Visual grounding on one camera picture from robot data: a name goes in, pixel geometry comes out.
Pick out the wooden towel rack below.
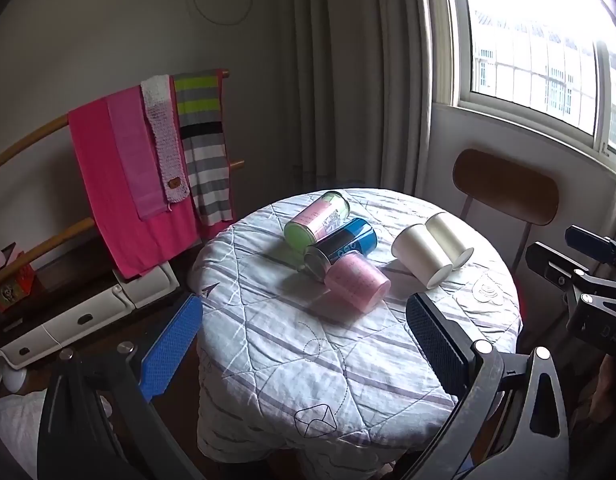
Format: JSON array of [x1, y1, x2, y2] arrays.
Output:
[[0, 70, 245, 292]]

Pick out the white framed window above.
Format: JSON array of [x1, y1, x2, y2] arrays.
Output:
[[438, 0, 616, 177]]

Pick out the round table with quilted cloth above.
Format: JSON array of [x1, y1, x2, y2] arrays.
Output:
[[188, 189, 524, 462]]

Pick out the white cup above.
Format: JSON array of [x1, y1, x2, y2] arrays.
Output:
[[425, 212, 475, 271], [391, 223, 459, 289]]

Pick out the pink and white knitted scarf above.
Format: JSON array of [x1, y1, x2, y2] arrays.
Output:
[[140, 74, 190, 205]]

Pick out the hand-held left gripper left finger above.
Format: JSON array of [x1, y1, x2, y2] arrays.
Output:
[[38, 294, 204, 480]]

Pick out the blue and black cup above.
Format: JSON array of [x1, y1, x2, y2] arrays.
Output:
[[304, 218, 378, 277]]

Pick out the hot pink towel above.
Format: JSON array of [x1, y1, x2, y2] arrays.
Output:
[[68, 85, 200, 279]]

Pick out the striped knitted scarf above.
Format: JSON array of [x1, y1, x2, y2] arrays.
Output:
[[173, 71, 235, 227]]

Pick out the light pink towel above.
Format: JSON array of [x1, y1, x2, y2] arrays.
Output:
[[107, 85, 170, 222]]

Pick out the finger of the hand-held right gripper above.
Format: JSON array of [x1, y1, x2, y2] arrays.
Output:
[[525, 241, 606, 306], [564, 225, 616, 267]]

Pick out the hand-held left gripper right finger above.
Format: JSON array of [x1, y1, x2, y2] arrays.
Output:
[[403, 292, 570, 480]]

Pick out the white shoes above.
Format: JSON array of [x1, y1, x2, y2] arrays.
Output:
[[0, 357, 30, 392]]

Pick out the red printed box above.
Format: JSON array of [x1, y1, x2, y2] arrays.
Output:
[[0, 265, 37, 312]]

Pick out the brown wooden chair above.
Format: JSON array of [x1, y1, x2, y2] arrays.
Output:
[[452, 149, 560, 311]]

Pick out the green cup with pink label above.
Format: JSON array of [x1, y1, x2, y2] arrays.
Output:
[[284, 190, 350, 253]]

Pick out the grey curtain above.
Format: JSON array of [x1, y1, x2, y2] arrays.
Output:
[[283, 0, 435, 197]]

